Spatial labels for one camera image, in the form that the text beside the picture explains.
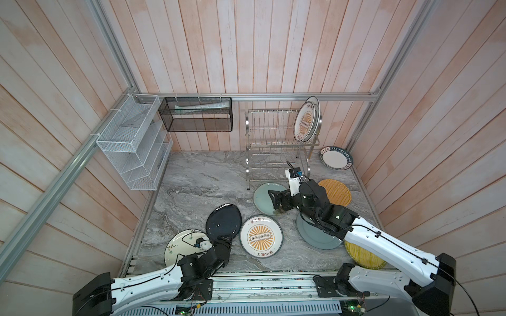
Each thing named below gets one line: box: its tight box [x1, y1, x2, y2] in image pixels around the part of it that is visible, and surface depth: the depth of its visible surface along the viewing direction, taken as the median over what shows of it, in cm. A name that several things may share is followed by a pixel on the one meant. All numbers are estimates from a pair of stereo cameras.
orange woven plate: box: [318, 179, 352, 207], surface depth 103 cm
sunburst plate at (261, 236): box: [239, 213, 284, 259], surface depth 88 cm
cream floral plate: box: [164, 229, 213, 268], surface depth 84 cm
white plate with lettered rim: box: [319, 146, 354, 171], surface depth 120 cm
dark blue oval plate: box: [205, 203, 242, 242], surface depth 94 cm
